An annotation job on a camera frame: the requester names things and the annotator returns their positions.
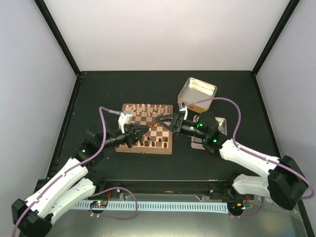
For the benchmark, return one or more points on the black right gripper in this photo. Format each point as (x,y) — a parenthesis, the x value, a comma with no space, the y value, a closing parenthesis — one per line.
(176,117)

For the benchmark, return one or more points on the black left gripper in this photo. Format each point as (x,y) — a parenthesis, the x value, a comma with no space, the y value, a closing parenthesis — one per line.
(130,136)

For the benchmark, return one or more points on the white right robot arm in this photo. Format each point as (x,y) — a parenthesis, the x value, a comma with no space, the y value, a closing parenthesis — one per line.
(265,166)

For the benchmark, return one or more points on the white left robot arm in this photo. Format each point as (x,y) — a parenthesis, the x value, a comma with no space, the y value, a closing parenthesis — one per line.
(77,180)

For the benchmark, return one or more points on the wooden chess board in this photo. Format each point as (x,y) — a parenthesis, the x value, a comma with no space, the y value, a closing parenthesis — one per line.
(154,132)

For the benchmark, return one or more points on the left controller circuit board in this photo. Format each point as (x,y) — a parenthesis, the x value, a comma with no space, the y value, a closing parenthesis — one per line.
(99,204)

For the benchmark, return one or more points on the controller circuit board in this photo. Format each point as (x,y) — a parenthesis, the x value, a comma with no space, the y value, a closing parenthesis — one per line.
(99,204)
(236,205)

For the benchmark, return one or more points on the right controller circuit board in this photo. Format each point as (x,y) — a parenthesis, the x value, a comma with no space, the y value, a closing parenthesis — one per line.
(236,205)

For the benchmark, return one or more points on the white king piece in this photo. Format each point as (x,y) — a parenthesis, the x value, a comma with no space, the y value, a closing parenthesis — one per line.
(143,107)

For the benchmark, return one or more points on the silver patterned tin lid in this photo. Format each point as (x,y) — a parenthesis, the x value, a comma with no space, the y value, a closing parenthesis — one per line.
(196,143)

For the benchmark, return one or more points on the gold square tin box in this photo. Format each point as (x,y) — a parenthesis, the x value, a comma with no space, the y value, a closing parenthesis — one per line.
(197,93)

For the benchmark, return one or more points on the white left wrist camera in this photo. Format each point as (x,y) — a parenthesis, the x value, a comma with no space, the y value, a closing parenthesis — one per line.
(124,118)

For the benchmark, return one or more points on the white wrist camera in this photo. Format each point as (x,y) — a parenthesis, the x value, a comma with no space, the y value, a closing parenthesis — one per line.
(124,118)
(183,110)

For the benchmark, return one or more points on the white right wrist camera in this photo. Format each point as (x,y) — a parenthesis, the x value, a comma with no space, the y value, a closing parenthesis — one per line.
(183,110)

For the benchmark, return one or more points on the white slotted cable duct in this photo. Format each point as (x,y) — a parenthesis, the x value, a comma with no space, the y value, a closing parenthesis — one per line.
(161,206)

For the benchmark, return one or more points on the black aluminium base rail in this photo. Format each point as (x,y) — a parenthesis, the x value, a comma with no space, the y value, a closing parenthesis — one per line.
(160,187)

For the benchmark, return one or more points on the left black frame post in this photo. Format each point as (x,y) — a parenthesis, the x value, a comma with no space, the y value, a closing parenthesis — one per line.
(41,5)

